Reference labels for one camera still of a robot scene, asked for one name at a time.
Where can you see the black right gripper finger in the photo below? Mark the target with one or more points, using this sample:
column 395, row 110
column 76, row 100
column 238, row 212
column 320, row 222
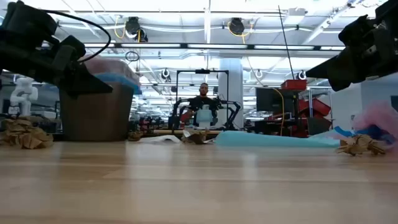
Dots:
column 332, row 70

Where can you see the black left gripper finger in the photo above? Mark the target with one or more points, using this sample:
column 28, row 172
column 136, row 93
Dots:
column 81, row 84

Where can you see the pink translucent trash bag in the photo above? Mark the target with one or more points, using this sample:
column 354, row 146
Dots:
column 109, row 67

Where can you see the brown trash bin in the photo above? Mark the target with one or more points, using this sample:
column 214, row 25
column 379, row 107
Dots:
column 96, row 118

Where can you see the pink plastic bag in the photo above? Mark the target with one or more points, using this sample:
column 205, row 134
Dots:
column 379, row 116

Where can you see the blue plastic bag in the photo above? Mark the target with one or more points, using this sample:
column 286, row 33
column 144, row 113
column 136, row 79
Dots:
column 345, row 131

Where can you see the small brown paper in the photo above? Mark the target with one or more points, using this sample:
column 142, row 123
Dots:
column 135, row 136

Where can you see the white paper sheet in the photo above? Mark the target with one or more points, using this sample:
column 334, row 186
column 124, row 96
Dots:
column 158, row 139

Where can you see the light blue bag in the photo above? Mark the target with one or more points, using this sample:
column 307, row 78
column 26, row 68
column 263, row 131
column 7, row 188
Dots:
column 264, row 140

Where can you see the black background robot arm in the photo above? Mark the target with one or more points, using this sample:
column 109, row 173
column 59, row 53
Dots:
column 233, row 112
column 175, row 112

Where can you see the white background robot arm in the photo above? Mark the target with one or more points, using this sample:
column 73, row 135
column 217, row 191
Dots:
column 23, row 96

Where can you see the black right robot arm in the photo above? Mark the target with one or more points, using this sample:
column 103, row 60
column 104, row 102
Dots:
column 388, row 9

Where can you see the white bin with blue bag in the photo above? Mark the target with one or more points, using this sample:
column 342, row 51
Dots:
column 204, row 116

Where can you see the small white hanging reel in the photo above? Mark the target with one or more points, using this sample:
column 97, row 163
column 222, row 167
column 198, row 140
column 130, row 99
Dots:
column 258, row 73
column 302, row 75
column 165, row 74

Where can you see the stacked red crates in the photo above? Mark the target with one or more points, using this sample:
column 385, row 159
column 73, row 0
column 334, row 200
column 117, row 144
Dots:
column 317, row 107

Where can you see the red crate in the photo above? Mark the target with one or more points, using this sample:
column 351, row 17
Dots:
column 293, row 84

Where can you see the thin black pole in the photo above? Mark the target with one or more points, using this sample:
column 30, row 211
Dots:
column 286, row 43

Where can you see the dark grey crate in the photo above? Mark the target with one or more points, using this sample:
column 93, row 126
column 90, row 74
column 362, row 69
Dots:
column 318, row 126

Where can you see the black monitor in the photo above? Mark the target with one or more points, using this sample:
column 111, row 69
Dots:
column 273, row 100

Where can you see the black desk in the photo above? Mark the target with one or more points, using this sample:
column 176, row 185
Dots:
column 270, row 126

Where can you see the wooden background table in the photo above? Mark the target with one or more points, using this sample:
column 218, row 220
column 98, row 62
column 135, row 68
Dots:
column 168, row 132

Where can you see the white round pillar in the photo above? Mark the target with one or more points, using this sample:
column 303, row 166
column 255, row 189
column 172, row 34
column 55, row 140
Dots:
column 231, row 77

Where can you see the person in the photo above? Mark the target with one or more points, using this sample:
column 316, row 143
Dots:
column 202, row 98

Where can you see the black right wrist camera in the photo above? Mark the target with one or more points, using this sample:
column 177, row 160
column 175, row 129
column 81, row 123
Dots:
column 354, row 31

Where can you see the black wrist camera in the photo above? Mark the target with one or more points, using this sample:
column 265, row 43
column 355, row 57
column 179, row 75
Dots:
column 25, row 18
column 354, row 31

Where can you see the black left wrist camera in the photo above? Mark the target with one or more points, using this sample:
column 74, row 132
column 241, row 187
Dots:
column 25, row 18

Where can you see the black rig frame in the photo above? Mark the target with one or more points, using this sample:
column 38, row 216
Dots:
column 177, row 87

